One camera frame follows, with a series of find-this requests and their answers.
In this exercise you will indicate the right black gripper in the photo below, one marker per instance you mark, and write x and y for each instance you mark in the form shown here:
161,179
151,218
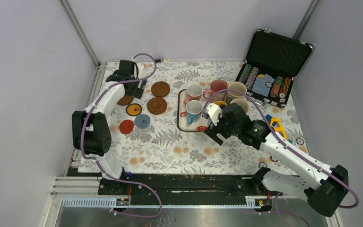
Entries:
212,131

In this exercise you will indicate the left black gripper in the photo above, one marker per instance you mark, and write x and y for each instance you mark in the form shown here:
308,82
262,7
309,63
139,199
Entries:
137,91

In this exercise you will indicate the brown wooden coaster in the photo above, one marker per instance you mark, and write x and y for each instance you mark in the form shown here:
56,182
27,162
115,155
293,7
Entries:
125,100
160,89
157,105

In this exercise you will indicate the orange smiley coaster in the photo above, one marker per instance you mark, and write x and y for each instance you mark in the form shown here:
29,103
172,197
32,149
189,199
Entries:
133,109

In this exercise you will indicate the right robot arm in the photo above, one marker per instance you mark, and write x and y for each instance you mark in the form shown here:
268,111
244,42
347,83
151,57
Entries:
322,186

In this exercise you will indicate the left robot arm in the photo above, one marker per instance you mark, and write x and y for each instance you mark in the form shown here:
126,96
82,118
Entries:
90,129

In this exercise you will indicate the grey blue coaster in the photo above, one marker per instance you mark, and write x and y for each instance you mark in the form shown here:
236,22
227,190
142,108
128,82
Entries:
142,121

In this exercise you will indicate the red apple coaster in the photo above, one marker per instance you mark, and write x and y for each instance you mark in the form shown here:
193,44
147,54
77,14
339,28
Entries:
126,127

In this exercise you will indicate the cream mug front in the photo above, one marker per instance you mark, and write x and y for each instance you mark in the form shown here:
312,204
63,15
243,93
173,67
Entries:
243,103

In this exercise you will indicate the cream mug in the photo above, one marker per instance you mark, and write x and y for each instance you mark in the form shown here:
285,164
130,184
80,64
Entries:
235,86
243,103

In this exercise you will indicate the yellow inside blue mug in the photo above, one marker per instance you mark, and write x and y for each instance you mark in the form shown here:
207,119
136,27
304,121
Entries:
220,103

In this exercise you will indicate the blue small block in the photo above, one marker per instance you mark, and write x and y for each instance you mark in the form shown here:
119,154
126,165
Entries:
269,118

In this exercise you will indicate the cream mug rear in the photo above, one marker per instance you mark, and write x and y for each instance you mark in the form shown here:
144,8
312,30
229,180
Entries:
235,86

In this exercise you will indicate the pink large mug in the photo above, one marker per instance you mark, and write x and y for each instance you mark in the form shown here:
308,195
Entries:
215,86

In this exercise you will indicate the blue floral mug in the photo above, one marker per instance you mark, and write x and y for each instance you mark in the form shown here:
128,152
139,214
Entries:
193,109

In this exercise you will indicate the blue card deck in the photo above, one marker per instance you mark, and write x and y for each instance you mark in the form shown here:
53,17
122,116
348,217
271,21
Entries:
263,84

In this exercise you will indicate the yellow triangle toy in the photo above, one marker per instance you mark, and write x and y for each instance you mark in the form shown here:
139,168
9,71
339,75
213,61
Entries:
277,126

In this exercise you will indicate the pink small mug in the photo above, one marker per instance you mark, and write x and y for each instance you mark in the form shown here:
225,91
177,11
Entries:
194,92

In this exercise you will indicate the floral tablecloth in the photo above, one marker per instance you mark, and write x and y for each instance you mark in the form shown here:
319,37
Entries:
163,148

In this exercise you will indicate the black poker chip case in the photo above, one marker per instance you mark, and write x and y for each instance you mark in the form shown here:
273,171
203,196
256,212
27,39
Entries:
278,56

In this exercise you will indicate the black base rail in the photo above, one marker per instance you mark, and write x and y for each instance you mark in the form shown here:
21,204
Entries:
183,190

